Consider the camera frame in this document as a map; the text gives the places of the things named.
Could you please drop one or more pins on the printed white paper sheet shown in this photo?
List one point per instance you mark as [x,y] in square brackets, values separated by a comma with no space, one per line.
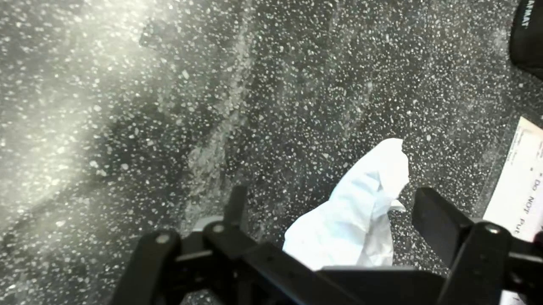
[522,180]

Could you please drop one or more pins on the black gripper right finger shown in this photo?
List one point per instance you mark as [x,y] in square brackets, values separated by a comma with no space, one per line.
[480,265]

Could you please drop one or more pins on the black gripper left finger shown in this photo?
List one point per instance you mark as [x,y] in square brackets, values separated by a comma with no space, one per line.
[186,265]

